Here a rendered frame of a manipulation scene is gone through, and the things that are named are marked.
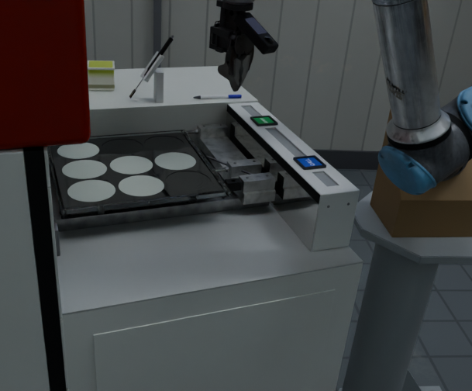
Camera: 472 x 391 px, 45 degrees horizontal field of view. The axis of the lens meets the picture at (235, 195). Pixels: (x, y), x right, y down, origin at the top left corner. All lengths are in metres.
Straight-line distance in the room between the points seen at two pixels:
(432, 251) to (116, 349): 0.70
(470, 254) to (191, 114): 0.80
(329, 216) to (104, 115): 0.67
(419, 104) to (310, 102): 2.40
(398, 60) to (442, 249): 0.51
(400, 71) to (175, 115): 0.75
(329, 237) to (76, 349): 0.56
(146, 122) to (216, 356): 0.67
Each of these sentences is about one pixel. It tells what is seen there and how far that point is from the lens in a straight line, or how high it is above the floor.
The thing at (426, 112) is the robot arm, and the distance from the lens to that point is 1.07.
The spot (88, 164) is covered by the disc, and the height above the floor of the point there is 0.90.
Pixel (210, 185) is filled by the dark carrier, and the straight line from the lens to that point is 1.29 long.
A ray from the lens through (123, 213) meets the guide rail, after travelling 1.28.
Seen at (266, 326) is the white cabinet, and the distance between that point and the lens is 1.22.
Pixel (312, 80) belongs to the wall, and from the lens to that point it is 3.39.
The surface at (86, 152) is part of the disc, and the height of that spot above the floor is 0.90.
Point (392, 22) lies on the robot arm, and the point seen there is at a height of 1.32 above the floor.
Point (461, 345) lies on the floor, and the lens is 2.45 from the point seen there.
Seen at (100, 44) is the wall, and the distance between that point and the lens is 3.28.
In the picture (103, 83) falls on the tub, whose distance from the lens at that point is 1.66.
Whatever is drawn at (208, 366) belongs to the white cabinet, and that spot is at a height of 0.62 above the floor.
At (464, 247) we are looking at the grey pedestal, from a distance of 1.39.
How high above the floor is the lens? 1.49
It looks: 28 degrees down
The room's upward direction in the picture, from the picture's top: 5 degrees clockwise
